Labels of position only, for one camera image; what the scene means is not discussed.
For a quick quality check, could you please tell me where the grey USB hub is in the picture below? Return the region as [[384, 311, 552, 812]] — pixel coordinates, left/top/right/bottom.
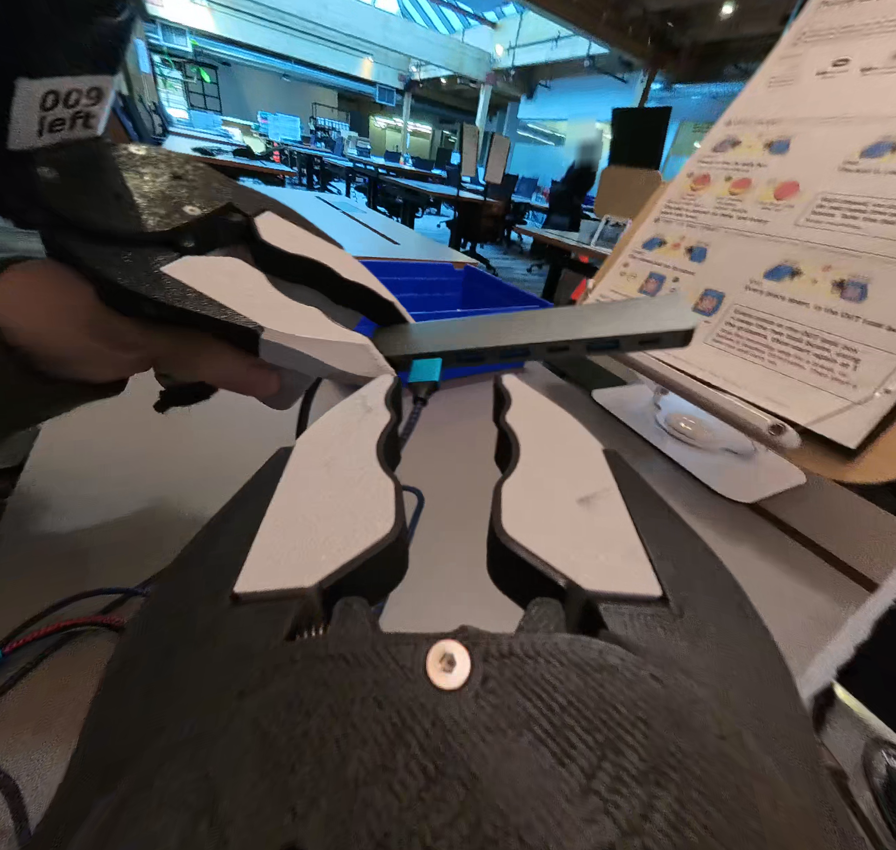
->
[[374, 295, 701, 368]]

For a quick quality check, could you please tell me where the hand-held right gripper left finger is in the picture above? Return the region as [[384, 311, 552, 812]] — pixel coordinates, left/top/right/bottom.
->
[[233, 373, 410, 602]]

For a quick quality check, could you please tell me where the clear plastic bin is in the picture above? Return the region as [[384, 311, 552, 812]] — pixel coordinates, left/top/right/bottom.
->
[[798, 587, 896, 850]]

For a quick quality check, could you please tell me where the white stand base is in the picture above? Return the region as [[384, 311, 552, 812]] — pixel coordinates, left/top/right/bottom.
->
[[591, 383, 806, 504]]

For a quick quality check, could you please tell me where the blue plastic bin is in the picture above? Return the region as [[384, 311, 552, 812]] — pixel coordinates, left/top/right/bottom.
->
[[353, 258, 554, 382]]

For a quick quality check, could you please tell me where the black monitor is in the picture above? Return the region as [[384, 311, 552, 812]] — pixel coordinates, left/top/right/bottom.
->
[[610, 107, 673, 172]]

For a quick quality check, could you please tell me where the printed instruction sheet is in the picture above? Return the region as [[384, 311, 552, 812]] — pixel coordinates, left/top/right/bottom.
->
[[584, 0, 896, 452]]

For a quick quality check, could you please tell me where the brown wooden desk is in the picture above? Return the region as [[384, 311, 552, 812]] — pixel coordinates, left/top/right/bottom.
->
[[514, 223, 613, 287], [162, 135, 296, 186]]

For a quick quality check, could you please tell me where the braided multi-head charging cable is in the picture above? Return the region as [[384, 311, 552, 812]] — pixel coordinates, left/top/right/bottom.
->
[[0, 359, 445, 662]]

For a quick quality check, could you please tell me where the black hub cable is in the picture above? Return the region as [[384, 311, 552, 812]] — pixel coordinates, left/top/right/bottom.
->
[[295, 376, 326, 439]]

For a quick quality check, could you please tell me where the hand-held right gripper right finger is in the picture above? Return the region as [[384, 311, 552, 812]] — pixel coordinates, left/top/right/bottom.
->
[[488, 373, 666, 602]]

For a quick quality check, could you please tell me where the person's left hand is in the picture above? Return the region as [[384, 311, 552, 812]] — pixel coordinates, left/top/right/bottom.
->
[[0, 258, 296, 410]]

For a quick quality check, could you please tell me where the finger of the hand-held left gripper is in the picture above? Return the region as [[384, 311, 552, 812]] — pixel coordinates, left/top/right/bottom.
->
[[251, 210, 415, 327], [161, 252, 398, 387]]

